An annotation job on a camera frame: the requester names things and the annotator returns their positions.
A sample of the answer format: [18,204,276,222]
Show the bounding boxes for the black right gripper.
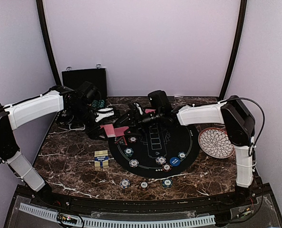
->
[117,109,163,136]

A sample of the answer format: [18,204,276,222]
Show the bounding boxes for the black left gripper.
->
[68,103,108,141]

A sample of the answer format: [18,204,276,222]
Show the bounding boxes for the red backed card deck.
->
[100,124,116,138]

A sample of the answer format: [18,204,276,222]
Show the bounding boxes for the brown chips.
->
[128,136,137,143]
[162,163,172,172]

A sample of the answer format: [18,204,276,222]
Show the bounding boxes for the red card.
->
[145,109,156,114]
[114,126,129,137]

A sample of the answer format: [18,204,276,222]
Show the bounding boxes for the green chips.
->
[124,148,134,157]
[178,152,186,159]

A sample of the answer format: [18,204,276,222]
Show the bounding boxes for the blue white chip stack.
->
[120,179,130,189]

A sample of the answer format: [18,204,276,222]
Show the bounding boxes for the blue small blind button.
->
[169,157,181,167]

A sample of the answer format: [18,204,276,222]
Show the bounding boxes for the brown white chip stack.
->
[139,181,148,190]

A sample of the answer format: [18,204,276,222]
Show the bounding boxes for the green blue chip stack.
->
[162,179,173,188]

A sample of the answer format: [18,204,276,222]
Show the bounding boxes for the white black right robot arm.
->
[114,90,256,206]

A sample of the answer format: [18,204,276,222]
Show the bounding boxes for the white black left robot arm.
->
[0,83,114,207]

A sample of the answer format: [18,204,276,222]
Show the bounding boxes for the green chip row right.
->
[91,99,106,109]

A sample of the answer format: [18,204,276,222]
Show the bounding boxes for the blue gold card box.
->
[94,150,109,170]

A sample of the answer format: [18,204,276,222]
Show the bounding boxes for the round black poker mat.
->
[108,122,200,179]

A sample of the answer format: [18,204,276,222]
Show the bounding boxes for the black poker chip case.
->
[56,67,108,131]

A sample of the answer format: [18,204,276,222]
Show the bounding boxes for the floral patterned ceramic plate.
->
[198,127,235,159]

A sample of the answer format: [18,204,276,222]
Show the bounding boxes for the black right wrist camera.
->
[148,90,172,114]

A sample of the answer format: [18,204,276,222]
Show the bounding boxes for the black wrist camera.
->
[78,81,99,103]
[148,90,172,114]

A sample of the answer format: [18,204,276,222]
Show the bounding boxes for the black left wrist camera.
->
[78,81,99,103]

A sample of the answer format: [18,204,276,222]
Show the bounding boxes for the white slotted cable duct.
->
[19,203,215,228]

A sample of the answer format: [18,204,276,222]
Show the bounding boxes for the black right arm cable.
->
[224,96,265,152]

